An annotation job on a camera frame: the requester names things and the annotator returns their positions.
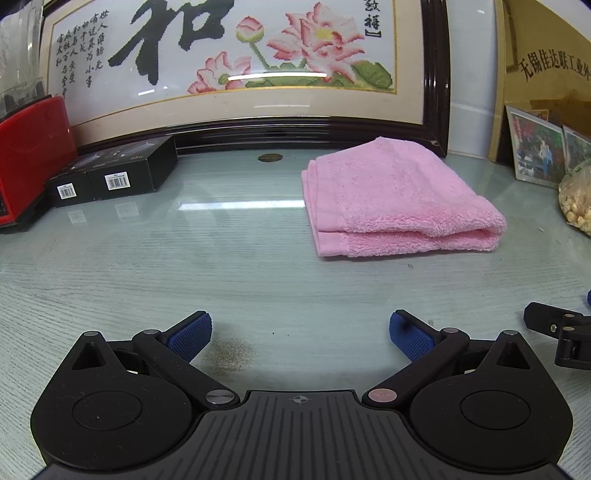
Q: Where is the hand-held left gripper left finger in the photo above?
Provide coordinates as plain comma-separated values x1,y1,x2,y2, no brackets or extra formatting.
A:
69,311,241,409

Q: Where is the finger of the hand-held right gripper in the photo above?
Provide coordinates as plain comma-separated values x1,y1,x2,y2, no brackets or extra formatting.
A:
523,290,591,370

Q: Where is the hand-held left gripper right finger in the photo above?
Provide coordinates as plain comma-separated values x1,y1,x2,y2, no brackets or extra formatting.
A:
361,310,534,409

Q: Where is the pink towel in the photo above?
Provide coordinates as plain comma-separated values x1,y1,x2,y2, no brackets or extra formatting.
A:
301,136,508,259

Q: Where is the plastic bag of dried mushrooms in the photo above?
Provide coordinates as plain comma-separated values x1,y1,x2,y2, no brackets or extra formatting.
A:
557,161,591,237

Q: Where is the black box with barcode label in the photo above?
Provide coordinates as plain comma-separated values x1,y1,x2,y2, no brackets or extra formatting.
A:
46,148,122,209
85,136,180,202

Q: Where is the framed landscape photo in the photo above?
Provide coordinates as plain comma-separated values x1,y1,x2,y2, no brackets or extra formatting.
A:
560,124,591,175

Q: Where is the framed photo of two people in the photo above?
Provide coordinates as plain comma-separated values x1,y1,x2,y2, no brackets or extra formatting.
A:
505,105,567,189

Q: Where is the red blender base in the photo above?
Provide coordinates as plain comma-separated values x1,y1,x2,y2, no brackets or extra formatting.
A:
0,94,79,230

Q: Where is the framed lotus cross-stitch picture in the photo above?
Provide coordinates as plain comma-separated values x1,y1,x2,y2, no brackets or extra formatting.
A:
39,0,451,158

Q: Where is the clear blender jug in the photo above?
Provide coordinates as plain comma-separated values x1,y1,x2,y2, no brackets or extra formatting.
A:
0,0,47,119

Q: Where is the gold wall plaque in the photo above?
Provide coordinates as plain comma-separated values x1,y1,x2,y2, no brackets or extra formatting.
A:
489,0,591,163

